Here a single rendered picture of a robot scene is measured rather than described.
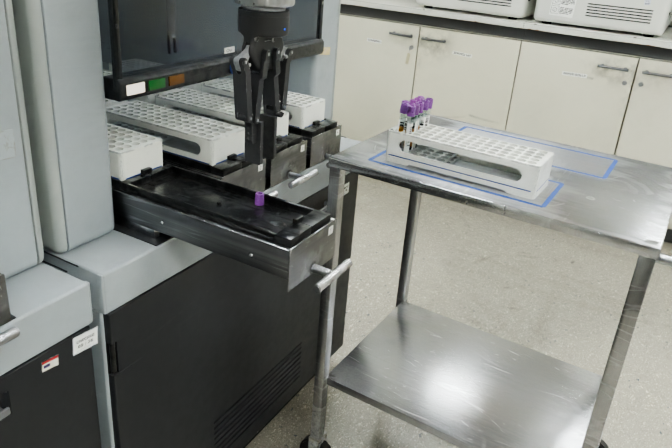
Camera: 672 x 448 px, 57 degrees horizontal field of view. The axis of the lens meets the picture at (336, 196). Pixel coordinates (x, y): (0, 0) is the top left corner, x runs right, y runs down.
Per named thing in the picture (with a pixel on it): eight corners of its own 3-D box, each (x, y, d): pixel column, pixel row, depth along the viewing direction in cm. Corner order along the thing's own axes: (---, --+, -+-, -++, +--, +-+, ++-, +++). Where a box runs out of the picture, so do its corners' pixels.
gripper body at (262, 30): (260, 2, 96) (259, 62, 100) (225, 5, 89) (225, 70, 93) (301, 8, 93) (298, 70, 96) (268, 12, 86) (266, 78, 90)
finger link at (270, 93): (254, 46, 95) (259, 43, 96) (260, 114, 100) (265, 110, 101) (275, 49, 93) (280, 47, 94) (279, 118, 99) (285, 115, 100)
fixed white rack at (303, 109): (199, 109, 152) (199, 83, 150) (226, 101, 161) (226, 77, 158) (302, 134, 140) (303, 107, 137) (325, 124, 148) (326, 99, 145)
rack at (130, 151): (10, 149, 118) (5, 117, 116) (55, 137, 126) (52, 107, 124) (122, 188, 105) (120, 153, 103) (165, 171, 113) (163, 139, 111)
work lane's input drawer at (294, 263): (-6, 180, 121) (-13, 136, 117) (55, 162, 132) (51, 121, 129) (312, 303, 89) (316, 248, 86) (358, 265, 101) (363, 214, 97)
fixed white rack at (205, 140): (99, 138, 128) (97, 108, 125) (136, 127, 136) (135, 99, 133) (212, 172, 115) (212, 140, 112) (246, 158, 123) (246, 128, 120)
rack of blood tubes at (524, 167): (383, 159, 123) (387, 129, 120) (406, 147, 131) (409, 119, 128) (533, 200, 109) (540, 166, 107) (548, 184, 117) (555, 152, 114)
